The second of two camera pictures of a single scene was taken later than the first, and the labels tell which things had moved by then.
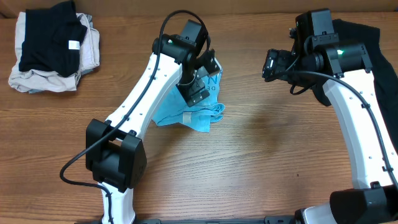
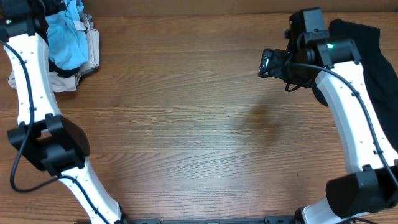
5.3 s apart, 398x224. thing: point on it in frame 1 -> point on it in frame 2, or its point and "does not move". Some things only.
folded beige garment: (33, 81) does not move
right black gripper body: (278, 61) does not move
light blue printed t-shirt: (174, 108) -> (68, 45)
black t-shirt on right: (384, 72) does not move
